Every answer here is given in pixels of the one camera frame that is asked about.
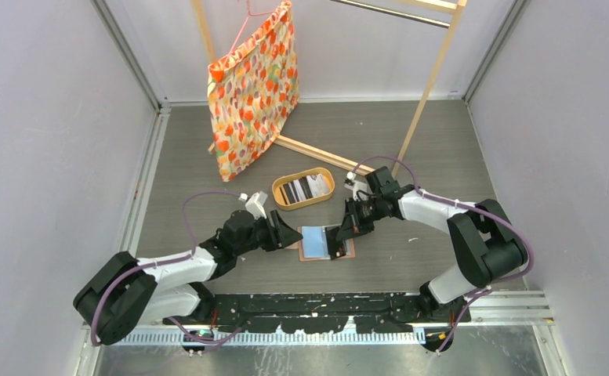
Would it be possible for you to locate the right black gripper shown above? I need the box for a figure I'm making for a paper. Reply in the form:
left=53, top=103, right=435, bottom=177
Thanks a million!
left=337, top=196, right=385, bottom=242

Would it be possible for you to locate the pink wire hanger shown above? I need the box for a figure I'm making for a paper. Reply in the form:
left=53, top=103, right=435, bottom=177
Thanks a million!
left=228, top=0, right=281, bottom=54

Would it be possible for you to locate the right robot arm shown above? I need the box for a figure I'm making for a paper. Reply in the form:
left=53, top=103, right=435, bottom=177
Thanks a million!
left=325, top=167, right=529, bottom=322

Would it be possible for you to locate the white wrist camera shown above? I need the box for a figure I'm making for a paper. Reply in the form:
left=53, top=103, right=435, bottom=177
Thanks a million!
left=238, top=191, right=268, bottom=219
left=344, top=172, right=372, bottom=201

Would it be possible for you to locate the wooden clothes rack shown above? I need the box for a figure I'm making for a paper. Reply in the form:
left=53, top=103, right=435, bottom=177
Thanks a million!
left=190, top=1, right=466, bottom=175

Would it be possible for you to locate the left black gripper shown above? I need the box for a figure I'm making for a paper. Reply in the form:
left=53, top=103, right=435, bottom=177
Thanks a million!
left=234, top=210, right=302, bottom=257

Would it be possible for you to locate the tan oval card tray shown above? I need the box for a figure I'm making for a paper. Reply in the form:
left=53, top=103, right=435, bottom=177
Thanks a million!
left=272, top=167, right=335, bottom=212

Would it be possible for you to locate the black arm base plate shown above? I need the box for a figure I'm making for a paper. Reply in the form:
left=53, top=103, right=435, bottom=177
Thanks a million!
left=175, top=292, right=465, bottom=334

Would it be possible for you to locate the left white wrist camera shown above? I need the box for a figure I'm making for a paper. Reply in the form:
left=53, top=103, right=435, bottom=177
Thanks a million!
left=238, top=191, right=268, bottom=219

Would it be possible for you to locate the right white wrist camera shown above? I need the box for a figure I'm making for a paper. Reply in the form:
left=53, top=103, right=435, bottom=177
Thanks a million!
left=344, top=172, right=372, bottom=201

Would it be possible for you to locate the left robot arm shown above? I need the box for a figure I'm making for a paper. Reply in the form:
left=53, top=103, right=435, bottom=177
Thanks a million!
left=73, top=210, right=303, bottom=345

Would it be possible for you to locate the pink leather card holder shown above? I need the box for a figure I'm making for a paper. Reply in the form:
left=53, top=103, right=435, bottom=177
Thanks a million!
left=286, top=226, right=356, bottom=262

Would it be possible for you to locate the stack of credit cards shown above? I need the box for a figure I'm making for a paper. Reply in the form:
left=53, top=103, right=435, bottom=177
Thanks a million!
left=277, top=173, right=332, bottom=205

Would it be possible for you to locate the floral orange fabric bag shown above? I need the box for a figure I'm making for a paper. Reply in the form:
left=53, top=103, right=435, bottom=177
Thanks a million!
left=207, top=1, right=299, bottom=182

